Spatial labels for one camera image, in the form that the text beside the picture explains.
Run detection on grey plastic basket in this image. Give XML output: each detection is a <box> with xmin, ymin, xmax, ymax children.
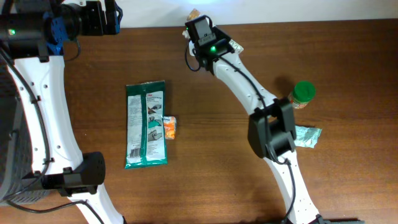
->
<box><xmin>1</xmin><ymin>63</ymin><xmax>37</xmax><ymax>207</ymax></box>

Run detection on orange tissue packet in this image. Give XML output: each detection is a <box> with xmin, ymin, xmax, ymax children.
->
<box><xmin>164</xmin><ymin>116</ymin><xmax>177</xmax><ymax>139</ymax></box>

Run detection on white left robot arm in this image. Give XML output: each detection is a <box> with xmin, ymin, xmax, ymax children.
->
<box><xmin>1</xmin><ymin>0</ymin><xmax>125</xmax><ymax>223</ymax></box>

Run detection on light green wipes packet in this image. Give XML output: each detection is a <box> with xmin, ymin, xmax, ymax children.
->
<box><xmin>294</xmin><ymin>126</ymin><xmax>322</xmax><ymax>148</ymax></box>

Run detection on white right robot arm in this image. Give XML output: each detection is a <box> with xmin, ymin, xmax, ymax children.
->
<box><xmin>185</xmin><ymin>15</ymin><xmax>326</xmax><ymax>223</ymax></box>

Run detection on white tube gold cap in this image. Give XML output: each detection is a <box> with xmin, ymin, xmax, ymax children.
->
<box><xmin>182</xmin><ymin>9</ymin><xmax>244</xmax><ymax>54</ymax></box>

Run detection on green lid jar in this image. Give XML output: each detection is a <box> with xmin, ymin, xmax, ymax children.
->
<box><xmin>288</xmin><ymin>81</ymin><xmax>316</xmax><ymax>109</ymax></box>

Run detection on green 3M gloves package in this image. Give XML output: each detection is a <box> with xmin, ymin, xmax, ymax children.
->
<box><xmin>124</xmin><ymin>80</ymin><xmax>167</xmax><ymax>169</ymax></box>

